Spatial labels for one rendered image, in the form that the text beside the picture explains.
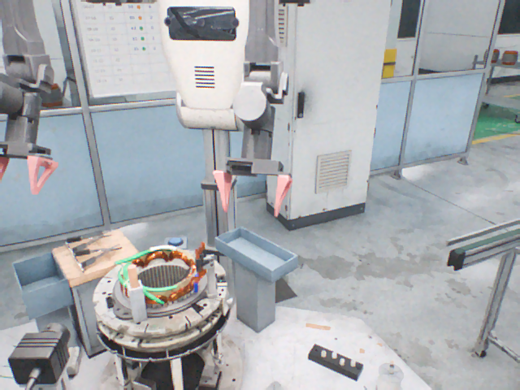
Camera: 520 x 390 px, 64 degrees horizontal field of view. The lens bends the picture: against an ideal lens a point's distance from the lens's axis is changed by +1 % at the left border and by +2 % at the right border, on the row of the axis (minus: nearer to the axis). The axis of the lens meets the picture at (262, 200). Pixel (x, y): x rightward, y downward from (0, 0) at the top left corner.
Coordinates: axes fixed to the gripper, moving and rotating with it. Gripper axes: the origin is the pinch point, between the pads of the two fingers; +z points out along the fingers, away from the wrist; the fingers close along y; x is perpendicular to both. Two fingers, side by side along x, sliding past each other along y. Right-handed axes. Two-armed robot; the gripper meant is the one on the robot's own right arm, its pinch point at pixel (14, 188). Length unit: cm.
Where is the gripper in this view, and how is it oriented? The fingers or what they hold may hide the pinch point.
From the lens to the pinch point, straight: 99.8
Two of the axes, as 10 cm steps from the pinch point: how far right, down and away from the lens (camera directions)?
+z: -1.0, 9.9, -0.6
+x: 1.7, 0.7, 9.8
